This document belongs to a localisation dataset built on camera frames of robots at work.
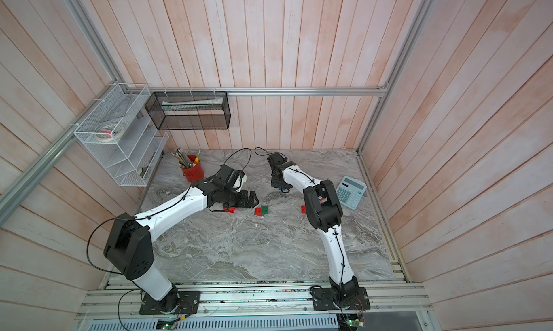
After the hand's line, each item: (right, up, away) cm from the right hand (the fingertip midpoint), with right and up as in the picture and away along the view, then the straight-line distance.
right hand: (280, 182), depth 107 cm
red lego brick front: (-10, -13, -11) cm, 20 cm away
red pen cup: (-41, +5, -5) cm, 42 cm away
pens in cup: (-45, +11, -8) cm, 47 cm away
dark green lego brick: (-7, -12, -13) cm, 19 cm away
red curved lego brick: (+10, -12, -9) cm, 18 cm away
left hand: (-14, -8, -21) cm, 26 cm away
